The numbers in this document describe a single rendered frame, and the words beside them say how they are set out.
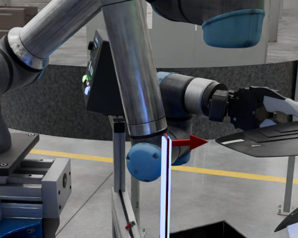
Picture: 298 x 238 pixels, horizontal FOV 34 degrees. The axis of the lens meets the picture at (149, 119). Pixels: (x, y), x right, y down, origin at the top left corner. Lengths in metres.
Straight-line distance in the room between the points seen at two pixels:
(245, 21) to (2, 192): 0.69
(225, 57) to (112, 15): 5.97
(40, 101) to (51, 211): 1.65
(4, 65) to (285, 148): 0.66
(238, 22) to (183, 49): 6.29
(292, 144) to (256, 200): 2.55
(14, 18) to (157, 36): 2.09
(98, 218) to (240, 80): 1.17
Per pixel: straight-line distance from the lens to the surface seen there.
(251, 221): 3.01
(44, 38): 1.10
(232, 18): 0.60
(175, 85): 0.98
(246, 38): 0.61
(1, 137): 1.10
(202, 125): 2.61
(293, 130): 0.78
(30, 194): 1.08
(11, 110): 2.85
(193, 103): 0.95
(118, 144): 1.26
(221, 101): 0.82
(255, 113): 0.88
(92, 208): 3.10
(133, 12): 0.86
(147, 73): 0.87
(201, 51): 6.85
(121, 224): 1.15
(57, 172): 1.09
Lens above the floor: 1.42
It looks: 17 degrees down
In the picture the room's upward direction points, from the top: 1 degrees clockwise
